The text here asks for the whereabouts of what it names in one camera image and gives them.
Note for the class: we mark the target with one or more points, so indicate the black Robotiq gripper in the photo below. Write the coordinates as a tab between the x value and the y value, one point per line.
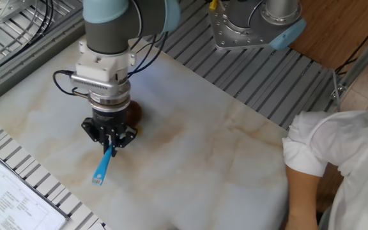
109	119

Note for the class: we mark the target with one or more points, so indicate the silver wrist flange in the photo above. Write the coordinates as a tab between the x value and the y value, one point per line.
109	101

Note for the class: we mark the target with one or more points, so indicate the silver perforated mounting plate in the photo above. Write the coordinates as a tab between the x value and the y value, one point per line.
2	9

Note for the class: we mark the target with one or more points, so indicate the white marble pattern slab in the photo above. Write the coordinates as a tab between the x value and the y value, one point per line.
187	159

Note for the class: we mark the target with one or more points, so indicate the aluminium profile rail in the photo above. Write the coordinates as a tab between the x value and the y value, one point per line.
11	76

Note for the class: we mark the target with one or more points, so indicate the aluminium frame post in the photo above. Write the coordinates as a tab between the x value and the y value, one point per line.
363	60

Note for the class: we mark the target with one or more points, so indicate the person white shirt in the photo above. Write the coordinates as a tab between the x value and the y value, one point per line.
347	143

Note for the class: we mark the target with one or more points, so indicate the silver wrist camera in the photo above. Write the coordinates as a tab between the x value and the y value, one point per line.
97	84

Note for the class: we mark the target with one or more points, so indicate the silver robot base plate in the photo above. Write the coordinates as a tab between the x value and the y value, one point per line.
228	35

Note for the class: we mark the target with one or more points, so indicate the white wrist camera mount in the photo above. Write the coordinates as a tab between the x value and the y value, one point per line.
102	65

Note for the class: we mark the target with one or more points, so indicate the printed paper stack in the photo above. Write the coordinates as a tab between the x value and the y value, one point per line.
8	198

